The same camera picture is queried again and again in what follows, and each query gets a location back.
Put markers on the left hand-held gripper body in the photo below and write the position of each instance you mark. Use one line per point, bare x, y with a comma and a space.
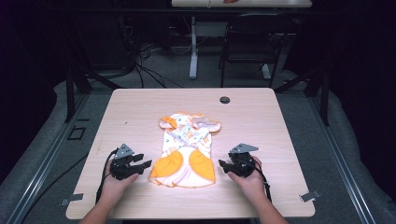
122, 166

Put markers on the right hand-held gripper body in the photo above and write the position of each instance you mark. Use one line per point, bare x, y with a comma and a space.
243, 161

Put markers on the orange and white baby garment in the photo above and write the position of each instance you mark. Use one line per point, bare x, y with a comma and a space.
186, 149

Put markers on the person's left hand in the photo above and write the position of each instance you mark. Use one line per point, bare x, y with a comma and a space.
116, 186

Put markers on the person's right hand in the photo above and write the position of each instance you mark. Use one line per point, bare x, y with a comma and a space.
249, 186

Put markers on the black chair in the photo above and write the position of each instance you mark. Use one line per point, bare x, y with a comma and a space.
252, 46

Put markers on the white desk leg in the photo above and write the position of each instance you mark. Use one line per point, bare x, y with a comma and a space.
193, 49

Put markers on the orange item on far desk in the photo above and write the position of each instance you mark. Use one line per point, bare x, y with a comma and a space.
232, 1

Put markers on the grey metal table bracket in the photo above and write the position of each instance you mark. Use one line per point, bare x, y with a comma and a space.
310, 196
72, 198

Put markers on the aluminium floor rail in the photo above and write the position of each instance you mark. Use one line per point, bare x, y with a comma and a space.
46, 158
342, 158

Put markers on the black frame strut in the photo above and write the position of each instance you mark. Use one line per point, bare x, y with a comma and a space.
71, 93
323, 93

